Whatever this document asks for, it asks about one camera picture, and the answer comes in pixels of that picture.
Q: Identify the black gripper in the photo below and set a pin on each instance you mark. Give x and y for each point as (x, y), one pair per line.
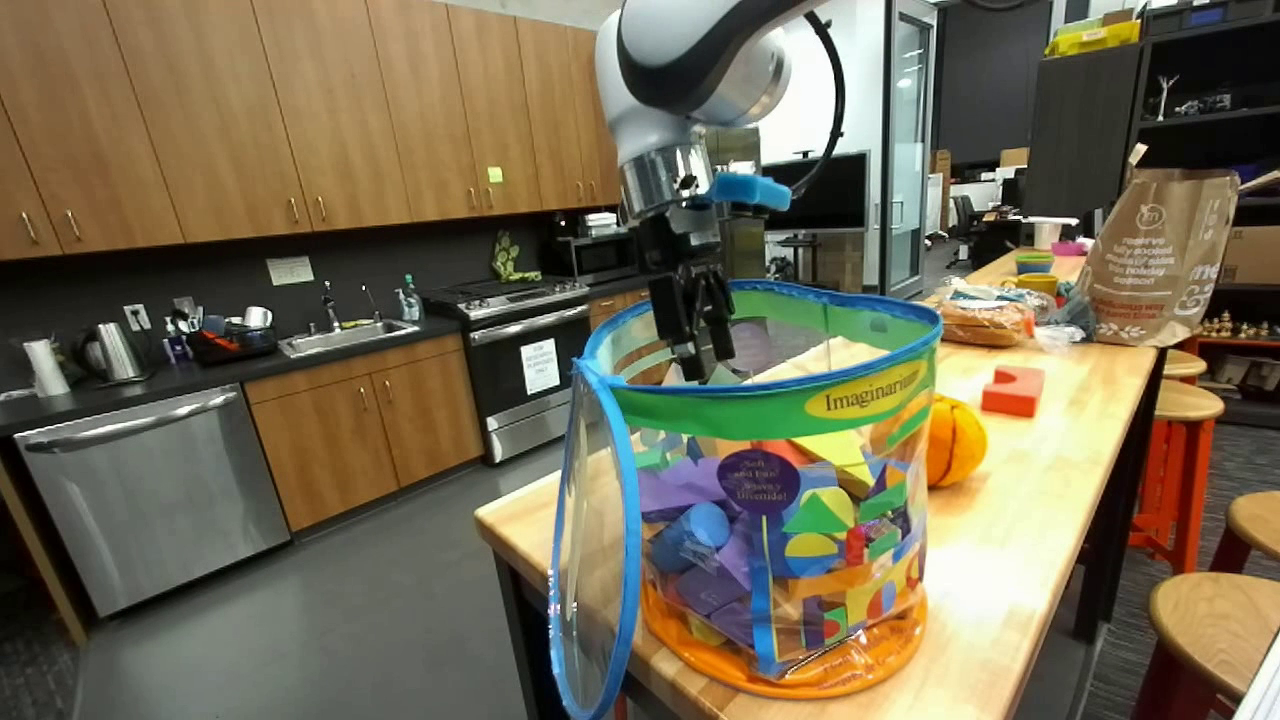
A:
(679, 255)

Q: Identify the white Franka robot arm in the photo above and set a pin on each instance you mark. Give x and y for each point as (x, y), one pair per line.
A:
(694, 75)

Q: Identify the clear toy bag blue trim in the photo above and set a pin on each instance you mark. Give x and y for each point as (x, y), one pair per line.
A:
(745, 533)

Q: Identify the red arch foam block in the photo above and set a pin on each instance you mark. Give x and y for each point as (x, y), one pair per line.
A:
(1014, 393)

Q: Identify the brown paper bag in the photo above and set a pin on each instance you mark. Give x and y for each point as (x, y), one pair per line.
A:
(1163, 267)

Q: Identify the yellow bag on cabinet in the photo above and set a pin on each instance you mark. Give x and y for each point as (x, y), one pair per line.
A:
(1097, 36)

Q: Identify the narrow wooden base cabinet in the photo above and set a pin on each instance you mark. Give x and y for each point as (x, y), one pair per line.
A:
(618, 304)

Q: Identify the black microwave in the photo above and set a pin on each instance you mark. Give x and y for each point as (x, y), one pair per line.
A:
(584, 258)

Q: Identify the white oven towel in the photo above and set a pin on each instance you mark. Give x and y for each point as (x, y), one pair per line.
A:
(542, 365)

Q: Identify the stainless steel stove oven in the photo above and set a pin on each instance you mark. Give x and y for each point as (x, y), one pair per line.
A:
(526, 365)

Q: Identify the black television screen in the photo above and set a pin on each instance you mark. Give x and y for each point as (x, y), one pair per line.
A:
(823, 199)

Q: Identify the green plant decoration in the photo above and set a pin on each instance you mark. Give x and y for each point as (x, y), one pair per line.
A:
(513, 260)

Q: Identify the green sticky note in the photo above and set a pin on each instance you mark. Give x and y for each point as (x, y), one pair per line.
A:
(493, 174)

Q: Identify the bagged bread loaf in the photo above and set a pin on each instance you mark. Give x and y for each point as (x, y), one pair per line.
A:
(984, 320)

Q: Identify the soap bottle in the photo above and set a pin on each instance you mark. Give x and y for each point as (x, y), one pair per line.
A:
(411, 297)

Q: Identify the wide wooden base cabinet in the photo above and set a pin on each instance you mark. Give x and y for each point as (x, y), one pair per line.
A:
(366, 426)

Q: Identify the steel kitchen sink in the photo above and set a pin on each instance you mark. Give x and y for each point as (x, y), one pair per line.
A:
(347, 339)

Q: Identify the tall black cabinet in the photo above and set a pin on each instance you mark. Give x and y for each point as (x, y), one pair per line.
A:
(1081, 132)

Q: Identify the dish rack with dishes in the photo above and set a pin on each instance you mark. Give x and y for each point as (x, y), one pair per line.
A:
(223, 335)

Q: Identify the wooden seat stool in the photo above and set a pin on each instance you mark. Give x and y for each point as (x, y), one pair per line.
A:
(1253, 520)
(1187, 365)
(1213, 627)

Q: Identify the orange legged wooden stool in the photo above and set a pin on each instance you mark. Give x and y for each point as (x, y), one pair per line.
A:
(1187, 455)

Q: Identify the stainless steel dishwasher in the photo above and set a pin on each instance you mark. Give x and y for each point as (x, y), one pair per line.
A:
(154, 502)

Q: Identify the silver coffee maker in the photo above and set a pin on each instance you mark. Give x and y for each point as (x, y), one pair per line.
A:
(113, 353)

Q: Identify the white kettle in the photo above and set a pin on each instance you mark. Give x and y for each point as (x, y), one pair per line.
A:
(46, 365)

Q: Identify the glass door frame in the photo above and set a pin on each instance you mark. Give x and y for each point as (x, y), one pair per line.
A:
(908, 147)

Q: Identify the white wall outlet plate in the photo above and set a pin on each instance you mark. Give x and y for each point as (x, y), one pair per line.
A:
(289, 268)

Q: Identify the wooden wall cabinets row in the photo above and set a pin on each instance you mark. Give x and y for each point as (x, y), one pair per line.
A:
(307, 112)

